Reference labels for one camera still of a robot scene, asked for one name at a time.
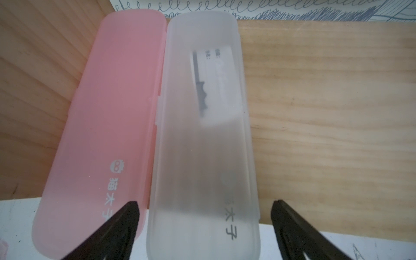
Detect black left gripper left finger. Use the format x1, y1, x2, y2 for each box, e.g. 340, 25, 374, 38
63, 201, 140, 260

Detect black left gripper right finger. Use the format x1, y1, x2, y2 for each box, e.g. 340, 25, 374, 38
270, 199, 350, 260

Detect pink pencil case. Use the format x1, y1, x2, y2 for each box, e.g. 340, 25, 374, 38
32, 9, 167, 260

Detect small clear pencil case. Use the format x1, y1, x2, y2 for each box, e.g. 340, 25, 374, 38
146, 11, 261, 260

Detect wooden shelf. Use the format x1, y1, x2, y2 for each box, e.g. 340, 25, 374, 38
1, 1, 416, 242

